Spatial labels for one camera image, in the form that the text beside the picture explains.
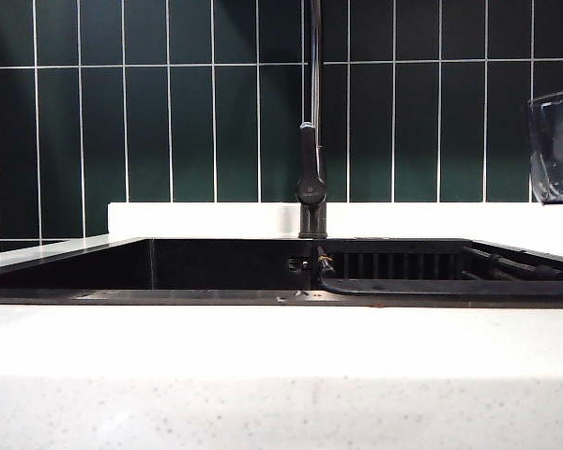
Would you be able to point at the black roll-up rod rack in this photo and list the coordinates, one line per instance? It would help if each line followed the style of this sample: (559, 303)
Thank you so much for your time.
(450, 287)

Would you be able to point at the clear faceted plastic mug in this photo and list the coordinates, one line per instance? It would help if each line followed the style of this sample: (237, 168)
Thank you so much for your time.
(558, 154)

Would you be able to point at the black undermount sink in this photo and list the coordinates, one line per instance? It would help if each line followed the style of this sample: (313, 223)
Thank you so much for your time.
(169, 267)

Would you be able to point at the black slatted drain basket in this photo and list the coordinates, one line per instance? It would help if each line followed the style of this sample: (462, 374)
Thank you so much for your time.
(394, 266)

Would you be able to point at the black tall kitchen faucet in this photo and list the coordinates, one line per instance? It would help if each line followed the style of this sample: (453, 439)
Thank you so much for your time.
(315, 70)

